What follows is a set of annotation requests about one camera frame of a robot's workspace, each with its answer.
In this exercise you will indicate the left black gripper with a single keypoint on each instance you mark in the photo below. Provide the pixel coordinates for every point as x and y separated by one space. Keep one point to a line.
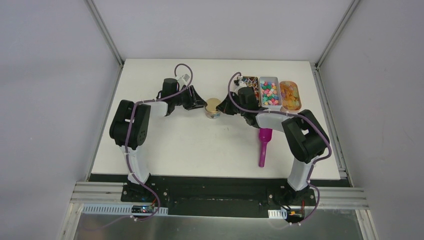
191 99

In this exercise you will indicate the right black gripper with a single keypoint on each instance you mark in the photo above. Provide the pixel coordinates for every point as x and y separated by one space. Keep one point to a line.
225 106

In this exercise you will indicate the gold jar lid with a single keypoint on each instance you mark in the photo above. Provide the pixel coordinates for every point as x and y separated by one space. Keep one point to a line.
212 104

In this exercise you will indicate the clear plastic jar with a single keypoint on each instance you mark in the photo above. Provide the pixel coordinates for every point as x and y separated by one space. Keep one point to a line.
212 114

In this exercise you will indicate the magenta plastic scoop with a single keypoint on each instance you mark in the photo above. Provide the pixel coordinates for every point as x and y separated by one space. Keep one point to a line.
264 136

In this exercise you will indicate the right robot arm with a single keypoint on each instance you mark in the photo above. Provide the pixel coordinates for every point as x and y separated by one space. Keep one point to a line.
306 138

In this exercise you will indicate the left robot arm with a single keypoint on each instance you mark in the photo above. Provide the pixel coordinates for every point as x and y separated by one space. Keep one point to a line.
129 127

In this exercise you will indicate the white tin of candies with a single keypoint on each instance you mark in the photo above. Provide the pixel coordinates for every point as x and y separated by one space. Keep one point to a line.
270 93

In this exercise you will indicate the gold tin of lollipops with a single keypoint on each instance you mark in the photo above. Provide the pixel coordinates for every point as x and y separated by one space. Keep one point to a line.
252 81

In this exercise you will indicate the pink tray of gummies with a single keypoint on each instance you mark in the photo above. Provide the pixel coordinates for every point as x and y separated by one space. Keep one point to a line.
291 101

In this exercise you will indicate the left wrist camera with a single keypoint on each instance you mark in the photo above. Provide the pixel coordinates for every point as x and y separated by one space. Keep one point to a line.
184 80

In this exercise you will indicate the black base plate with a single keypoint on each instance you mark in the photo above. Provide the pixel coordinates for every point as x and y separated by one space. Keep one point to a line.
211 196

